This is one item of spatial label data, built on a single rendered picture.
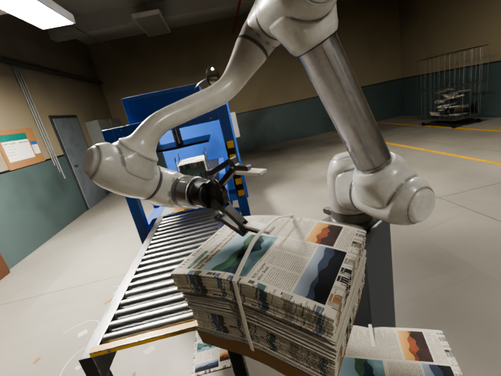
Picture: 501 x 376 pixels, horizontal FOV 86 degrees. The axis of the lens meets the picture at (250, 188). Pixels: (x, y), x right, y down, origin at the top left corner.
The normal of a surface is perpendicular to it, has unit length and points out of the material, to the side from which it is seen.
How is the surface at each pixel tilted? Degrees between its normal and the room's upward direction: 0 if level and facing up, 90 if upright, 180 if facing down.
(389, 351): 1
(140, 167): 105
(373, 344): 2
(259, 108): 90
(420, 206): 96
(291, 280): 10
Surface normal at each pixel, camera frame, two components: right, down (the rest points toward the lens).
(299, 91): 0.12, 0.27
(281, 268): -0.06, -0.91
